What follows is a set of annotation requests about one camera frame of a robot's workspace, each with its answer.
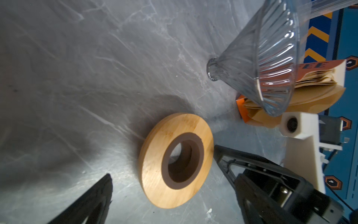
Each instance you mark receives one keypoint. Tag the brown paper filter stack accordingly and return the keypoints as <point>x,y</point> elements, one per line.
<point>308,99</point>

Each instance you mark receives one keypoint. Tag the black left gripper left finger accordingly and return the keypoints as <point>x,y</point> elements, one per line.
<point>90,208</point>

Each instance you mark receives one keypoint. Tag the clear glass dripper cone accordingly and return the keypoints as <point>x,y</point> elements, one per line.
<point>261,63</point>

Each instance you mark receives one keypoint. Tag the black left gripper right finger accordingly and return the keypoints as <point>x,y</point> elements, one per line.
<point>257,207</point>

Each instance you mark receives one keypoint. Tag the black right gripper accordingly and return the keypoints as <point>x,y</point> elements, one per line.
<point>292,192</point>

